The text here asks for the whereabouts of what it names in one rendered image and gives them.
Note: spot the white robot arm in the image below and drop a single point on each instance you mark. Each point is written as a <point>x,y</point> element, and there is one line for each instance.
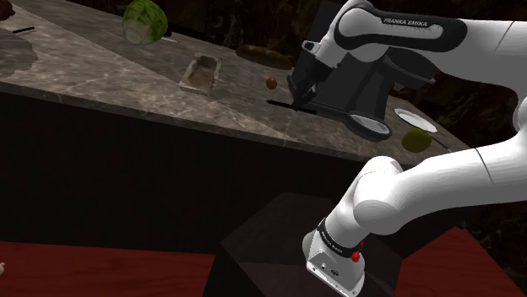
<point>432,185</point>

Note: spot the black pen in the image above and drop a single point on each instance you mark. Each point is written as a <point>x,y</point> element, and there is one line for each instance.
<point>23,29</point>

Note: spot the beige stone tray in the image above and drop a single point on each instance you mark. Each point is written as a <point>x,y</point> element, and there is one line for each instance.
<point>200,75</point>

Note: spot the green lettuce head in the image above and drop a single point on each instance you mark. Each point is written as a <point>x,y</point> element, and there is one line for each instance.
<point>145,21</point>

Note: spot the small brown round fruit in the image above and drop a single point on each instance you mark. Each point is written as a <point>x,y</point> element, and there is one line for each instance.
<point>271,83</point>

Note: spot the dark robot stand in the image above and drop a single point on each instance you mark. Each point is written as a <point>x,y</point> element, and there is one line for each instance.
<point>267,251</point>

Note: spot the thin dark utensil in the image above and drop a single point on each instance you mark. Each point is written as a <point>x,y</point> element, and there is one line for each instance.
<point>441,143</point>

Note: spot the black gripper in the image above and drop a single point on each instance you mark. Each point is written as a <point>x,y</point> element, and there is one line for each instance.
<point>305,79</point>

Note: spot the brown bread loaf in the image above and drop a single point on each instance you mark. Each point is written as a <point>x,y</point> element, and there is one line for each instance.
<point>263,56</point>

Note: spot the yellow-green round fruit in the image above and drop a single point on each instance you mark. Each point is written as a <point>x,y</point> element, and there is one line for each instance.
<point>416,140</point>

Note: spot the white plate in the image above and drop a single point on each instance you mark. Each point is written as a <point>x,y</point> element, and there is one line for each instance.
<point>415,119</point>

